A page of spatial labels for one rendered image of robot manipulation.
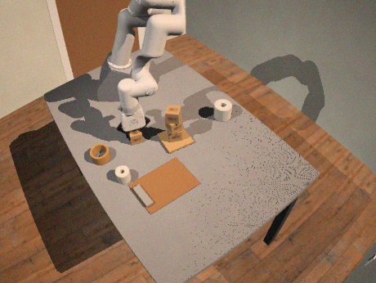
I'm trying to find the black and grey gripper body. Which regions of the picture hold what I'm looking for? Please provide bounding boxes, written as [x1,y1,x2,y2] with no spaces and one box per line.
[120,105,145,132]

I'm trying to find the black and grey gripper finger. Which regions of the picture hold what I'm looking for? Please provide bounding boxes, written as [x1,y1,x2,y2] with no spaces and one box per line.
[117,123,131,141]
[140,117,150,137]

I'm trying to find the white cylinder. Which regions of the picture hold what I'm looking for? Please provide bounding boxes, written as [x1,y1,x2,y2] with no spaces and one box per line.
[115,165,132,185]

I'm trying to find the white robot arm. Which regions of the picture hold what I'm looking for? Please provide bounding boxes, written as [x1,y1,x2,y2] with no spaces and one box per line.
[107,0,186,114]

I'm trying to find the tan cardboard carton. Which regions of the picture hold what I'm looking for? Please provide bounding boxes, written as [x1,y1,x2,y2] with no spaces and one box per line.
[165,119,183,135]
[168,131,182,142]
[165,105,181,124]

